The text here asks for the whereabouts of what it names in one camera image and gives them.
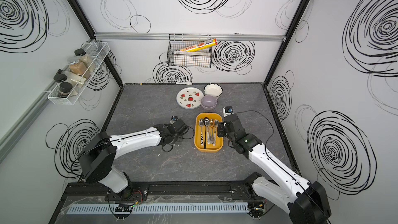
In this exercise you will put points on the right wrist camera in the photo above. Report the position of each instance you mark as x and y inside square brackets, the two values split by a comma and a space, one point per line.
[227, 111]

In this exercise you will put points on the white slotted cable duct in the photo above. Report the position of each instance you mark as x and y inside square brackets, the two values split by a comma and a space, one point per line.
[158, 208]

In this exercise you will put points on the cow pattern handle spoon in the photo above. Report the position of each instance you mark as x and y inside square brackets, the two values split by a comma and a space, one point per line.
[201, 124]

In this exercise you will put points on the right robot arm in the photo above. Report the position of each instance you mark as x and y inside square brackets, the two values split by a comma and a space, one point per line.
[305, 202]

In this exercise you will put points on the dotted handle spoon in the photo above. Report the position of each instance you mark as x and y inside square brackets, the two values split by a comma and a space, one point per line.
[215, 130]

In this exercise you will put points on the dark spice jar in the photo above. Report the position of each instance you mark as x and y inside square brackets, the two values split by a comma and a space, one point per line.
[60, 78]
[65, 89]

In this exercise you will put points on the black wire basket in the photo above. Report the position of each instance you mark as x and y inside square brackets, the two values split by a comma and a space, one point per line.
[199, 59]

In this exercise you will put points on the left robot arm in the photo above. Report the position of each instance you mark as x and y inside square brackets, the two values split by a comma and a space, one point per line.
[97, 158]

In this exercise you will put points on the aluminium wall rail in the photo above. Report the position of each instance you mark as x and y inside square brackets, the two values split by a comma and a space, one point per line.
[166, 36]

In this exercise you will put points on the brown spice jar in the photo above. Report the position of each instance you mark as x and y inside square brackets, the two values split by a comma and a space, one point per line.
[76, 66]

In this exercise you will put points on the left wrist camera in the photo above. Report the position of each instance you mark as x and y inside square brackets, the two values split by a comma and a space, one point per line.
[173, 119]

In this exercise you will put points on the white scalloped bowl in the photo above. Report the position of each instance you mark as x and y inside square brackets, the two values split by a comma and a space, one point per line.
[213, 90]

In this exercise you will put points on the spice jar black lid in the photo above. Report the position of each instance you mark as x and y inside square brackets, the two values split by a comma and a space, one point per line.
[85, 58]

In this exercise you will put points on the Doraemon handle spoon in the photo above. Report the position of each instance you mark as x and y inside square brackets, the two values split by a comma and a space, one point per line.
[207, 125]

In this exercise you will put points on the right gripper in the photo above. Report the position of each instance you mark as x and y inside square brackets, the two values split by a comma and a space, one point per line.
[221, 126]

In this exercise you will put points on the purple bowl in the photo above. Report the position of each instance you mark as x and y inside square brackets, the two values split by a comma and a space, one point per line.
[209, 102]

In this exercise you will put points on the iridescent ornate spoon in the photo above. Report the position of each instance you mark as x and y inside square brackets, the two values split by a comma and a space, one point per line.
[211, 131]

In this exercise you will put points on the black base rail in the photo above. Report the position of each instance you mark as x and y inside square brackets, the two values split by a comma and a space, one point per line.
[237, 190]

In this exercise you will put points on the clear wall shelf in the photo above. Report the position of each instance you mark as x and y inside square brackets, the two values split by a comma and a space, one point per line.
[96, 80]

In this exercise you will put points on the front dark spice jar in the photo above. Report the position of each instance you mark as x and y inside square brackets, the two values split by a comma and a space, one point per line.
[65, 89]

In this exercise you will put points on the white box on shelf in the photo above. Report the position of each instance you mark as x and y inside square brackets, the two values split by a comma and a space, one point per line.
[77, 81]

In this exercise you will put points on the watermelon pattern plate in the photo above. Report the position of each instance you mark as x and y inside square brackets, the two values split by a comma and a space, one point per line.
[189, 98]

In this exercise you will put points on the yellow storage box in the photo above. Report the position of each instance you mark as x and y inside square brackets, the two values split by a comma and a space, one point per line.
[210, 148]

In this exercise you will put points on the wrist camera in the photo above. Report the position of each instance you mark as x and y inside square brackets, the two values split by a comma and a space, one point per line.
[227, 111]
[173, 119]

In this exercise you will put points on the yellow foil roll box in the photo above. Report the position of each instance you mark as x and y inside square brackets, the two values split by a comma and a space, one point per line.
[200, 46]

